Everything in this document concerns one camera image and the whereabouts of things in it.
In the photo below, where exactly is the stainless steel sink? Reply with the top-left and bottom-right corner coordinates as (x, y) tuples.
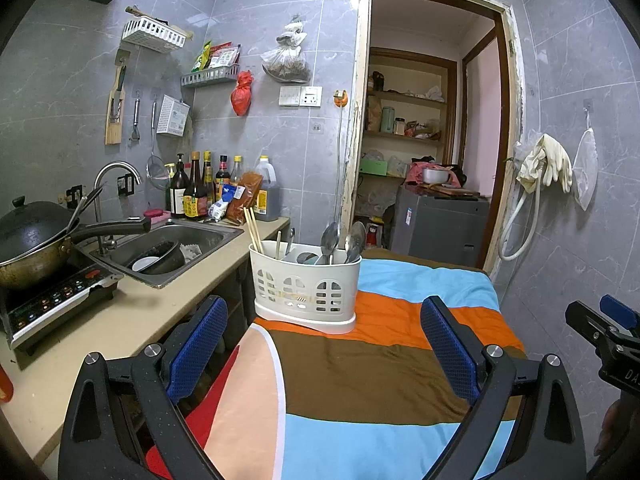
(90, 218), (245, 289)

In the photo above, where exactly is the wok with black handle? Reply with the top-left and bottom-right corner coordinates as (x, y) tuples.
(0, 216), (152, 291)

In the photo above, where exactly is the white plastic utensil holder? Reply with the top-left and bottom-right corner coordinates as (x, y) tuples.
(248, 241), (362, 334)

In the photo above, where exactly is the white hose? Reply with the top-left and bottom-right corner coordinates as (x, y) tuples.
(497, 180), (543, 262)

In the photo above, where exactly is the grey wall rack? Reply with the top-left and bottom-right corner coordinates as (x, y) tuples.
(181, 66), (240, 88)

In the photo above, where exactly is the brown bottle yellow cap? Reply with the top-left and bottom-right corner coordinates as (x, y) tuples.
(201, 150), (216, 206)

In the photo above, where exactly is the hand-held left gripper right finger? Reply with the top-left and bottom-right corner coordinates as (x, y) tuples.
(420, 296), (587, 480)

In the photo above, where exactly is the soy sauce bottle red cap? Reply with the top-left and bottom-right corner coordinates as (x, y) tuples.
(215, 155), (231, 201)

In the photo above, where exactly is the long white wall basket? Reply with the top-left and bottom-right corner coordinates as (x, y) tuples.
(121, 17), (188, 54)

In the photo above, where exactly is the black pot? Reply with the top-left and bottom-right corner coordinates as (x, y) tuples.
(131, 240), (187, 276)

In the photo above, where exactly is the white cable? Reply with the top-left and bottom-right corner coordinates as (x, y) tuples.
(336, 107), (349, 248)

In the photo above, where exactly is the induction cooktop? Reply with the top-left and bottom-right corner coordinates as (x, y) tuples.
(0, 260), (123, 356)

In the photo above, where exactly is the red container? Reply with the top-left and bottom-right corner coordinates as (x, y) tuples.
(0, 362), (15, 403)

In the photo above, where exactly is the dark bottle yellow red label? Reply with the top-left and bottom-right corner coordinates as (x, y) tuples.
(183, 151), (207, 219)

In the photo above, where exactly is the red chili powder bag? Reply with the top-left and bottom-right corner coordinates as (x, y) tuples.
(225, 171), (263, 225)

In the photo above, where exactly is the striped blanket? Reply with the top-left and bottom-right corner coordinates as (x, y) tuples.
(145, 247), (528, 480)

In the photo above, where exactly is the grey washing machine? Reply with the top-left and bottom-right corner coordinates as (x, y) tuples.
(392, 186), (492, 266)

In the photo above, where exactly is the red plastic bag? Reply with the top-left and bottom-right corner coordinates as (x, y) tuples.
(230, 71), (254, 116)

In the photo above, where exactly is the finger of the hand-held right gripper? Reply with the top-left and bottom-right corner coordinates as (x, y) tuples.
(565, 301), (613, 347)
(599, 294), (640, 333)

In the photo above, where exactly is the green yellow seasoning packet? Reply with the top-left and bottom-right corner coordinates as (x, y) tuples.
(192, 40), (213, 73)

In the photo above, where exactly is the metal spatula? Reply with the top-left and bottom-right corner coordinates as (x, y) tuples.
(65, 182), (107, 241)

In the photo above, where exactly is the kitchen knife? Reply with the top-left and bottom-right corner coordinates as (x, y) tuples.
(110, 65), (127, 123)

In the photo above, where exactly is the white mesh bag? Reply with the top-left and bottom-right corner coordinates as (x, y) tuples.
(572, 128), (599, 211)

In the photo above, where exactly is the beige kitchen counter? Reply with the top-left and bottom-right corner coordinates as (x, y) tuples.
(0, 216), (292, 466)

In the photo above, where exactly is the pink red cloth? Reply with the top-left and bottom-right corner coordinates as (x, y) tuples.
(405, 157), (431, 186)

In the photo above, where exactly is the dark pump bottle white label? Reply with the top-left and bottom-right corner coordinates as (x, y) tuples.
(169, 152), (192, 219)

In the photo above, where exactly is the wooden door frame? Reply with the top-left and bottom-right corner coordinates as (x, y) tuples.
(345, 0), (523, 273)

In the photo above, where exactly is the clear bag of dried food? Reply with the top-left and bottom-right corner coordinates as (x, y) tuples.
(260, 19), (311, 83)

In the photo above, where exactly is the chrome faucet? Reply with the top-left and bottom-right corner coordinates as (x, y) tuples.
(94, 161), (143, 256)

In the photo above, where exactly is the metal mesh strainer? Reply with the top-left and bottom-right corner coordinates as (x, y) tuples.
(146, 101), (171, 191)

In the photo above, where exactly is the black wok lid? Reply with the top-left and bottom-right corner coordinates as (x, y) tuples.
(0, 196), (76, 263)

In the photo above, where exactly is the cooking oil jug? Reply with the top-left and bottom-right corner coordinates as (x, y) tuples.
(252, 155), (281, 222)

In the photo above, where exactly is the person's right hand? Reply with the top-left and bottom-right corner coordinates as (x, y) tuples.
(597, 402), (623, 456)

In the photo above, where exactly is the wooden wall knife holder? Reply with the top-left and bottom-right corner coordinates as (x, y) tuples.
(104, 50), (129, 146)

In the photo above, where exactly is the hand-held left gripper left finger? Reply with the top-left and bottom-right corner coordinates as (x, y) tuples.
(58, 295), (229, 480)

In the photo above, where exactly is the red white seasoning packet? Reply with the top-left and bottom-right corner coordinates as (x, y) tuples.
(207, 44), (242, 70)

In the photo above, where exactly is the small white wall basket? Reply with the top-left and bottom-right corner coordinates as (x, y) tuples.
(156, 95), (192, 136)

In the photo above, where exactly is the pair of cream rubber gloves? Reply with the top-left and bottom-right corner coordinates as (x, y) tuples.
(516, 133), (573, 194)

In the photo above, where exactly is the wooden cutting board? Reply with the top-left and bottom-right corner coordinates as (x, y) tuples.
(419, 183), (481, 198)

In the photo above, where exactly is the wooden shelf unit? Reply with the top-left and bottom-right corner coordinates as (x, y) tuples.
(357, 47), (458, 186)

